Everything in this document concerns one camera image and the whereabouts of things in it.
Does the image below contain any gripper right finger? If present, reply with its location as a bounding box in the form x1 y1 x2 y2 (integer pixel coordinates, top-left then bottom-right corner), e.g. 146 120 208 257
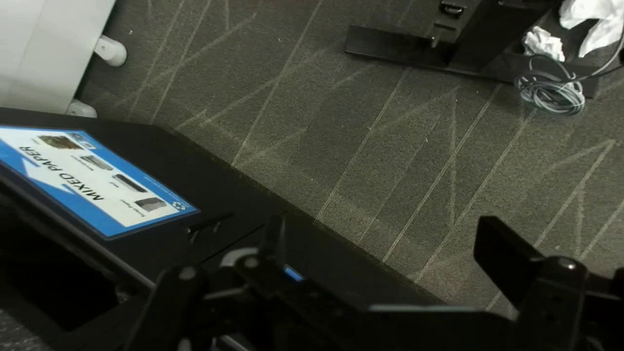
474 216 624 351

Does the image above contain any white cabinet on casters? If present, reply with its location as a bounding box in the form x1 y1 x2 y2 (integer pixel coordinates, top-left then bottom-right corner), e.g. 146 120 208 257
0 0 128 118

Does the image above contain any large crumpled white paper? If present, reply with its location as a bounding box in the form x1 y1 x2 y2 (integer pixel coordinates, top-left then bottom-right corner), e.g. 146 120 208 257
558 0 624 59

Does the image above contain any black recycling bin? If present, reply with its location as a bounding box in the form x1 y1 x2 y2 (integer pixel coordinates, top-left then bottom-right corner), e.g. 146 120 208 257
0 107 445 351

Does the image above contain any black table base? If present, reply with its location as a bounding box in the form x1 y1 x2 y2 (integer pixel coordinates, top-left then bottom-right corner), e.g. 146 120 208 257
344 0 624 99

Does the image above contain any small crumpled white paper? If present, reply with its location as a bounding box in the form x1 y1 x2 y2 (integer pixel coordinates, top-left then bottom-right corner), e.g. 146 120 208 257
522 25 566 62

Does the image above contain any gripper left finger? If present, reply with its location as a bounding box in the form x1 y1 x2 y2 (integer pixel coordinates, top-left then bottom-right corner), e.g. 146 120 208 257
124 214 351 351

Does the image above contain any coil of grey cable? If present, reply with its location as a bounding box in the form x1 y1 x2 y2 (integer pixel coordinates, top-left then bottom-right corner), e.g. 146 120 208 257
514 29 624 117

